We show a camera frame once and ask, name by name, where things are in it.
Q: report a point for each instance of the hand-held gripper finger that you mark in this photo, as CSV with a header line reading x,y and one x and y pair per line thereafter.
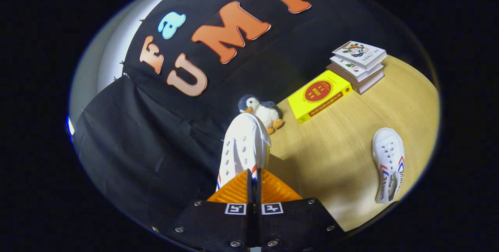
x,y
258,193
249,193

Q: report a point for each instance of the white canvas shoe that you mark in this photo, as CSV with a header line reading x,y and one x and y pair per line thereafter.
x,y
243,142
388,146

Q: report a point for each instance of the grey white penguin plush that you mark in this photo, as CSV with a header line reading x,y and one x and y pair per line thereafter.
x,y
267,113

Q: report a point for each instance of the yellow book with red circle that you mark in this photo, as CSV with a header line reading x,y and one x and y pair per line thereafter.
x,y
317,96

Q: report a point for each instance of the brown cover book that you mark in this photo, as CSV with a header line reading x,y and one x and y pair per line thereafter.
x,y
368,85

